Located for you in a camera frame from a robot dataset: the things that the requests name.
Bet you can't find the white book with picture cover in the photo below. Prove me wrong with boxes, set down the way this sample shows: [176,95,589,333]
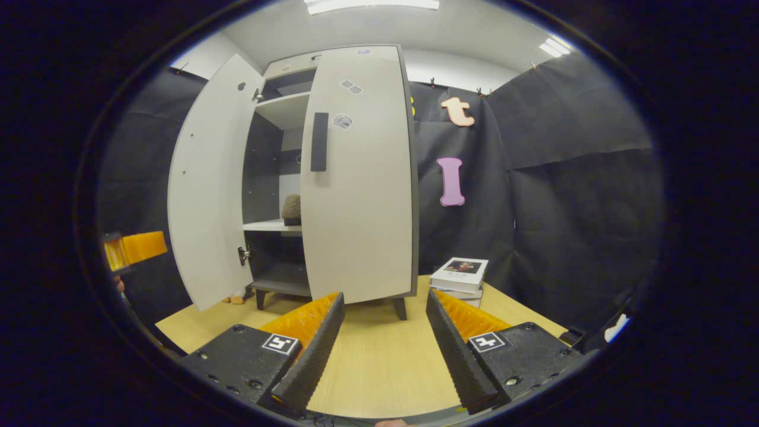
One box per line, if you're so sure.
[430,257,490,294]

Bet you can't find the large ceiling light panel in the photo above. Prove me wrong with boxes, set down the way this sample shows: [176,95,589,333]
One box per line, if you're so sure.
[304,0,441,15]

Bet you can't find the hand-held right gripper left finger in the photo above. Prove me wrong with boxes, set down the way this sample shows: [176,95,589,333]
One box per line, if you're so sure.
[181,292,346,415]

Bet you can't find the brown fuzzy shoe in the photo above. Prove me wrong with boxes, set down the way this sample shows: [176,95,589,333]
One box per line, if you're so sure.
[281,193,302,227]

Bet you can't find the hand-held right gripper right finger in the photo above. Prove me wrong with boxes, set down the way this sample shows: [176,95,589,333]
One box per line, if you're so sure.
[425,289,585,416]

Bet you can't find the small ceiling light panel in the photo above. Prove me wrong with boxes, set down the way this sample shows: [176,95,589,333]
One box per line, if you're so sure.
[538,37,571,58]

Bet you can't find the white grey shoe cabinet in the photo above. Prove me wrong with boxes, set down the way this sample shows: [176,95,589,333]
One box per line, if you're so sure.
[240,44,419,321]

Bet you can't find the white shoe cabinet door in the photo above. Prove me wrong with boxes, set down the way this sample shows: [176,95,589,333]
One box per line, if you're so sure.
[167,53,266,313]
[299,46,416,305]

